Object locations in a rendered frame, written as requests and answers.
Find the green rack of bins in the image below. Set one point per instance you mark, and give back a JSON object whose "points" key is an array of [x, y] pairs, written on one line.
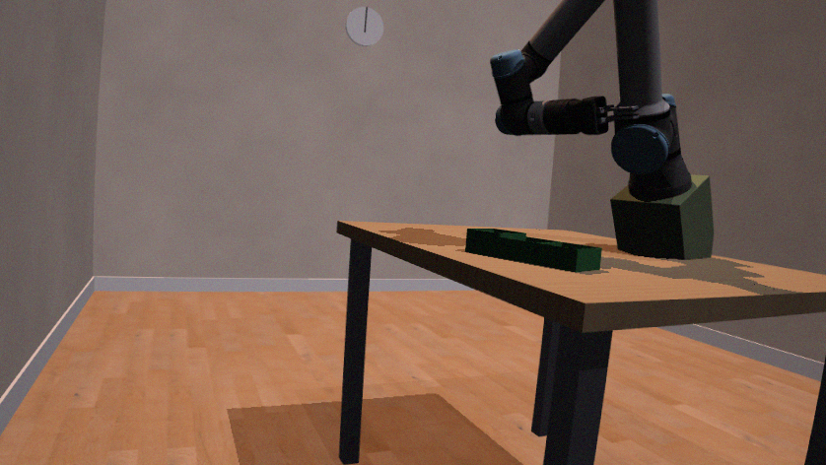
{"points": [[516, 246]]}

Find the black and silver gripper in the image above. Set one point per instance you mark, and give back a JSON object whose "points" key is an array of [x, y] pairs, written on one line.
{"points": [[573, 116]]}

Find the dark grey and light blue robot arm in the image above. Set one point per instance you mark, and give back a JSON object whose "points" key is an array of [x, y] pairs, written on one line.
{"points": [[640, 146]]}

